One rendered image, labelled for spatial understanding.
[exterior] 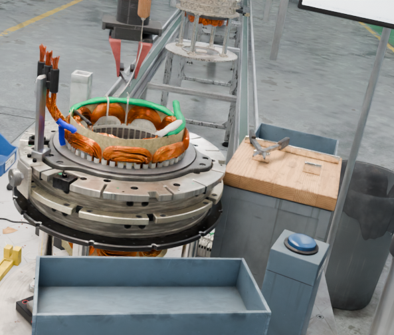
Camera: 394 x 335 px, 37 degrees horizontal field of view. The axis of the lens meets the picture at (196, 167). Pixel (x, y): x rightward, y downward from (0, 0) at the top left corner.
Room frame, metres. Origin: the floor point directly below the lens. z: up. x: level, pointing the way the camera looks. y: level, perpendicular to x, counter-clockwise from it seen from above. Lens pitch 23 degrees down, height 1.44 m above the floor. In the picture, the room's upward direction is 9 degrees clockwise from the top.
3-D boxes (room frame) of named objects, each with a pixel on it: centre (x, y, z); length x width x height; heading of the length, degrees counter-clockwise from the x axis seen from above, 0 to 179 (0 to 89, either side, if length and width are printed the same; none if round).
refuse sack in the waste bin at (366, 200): (2.29, -0.71, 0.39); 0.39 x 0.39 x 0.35
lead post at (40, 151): (0.77, 0.22, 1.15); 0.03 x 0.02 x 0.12; 166
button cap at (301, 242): (0.75, -0.17, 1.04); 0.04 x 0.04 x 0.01
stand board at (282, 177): (0.98, -0.16, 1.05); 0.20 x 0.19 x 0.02; 168
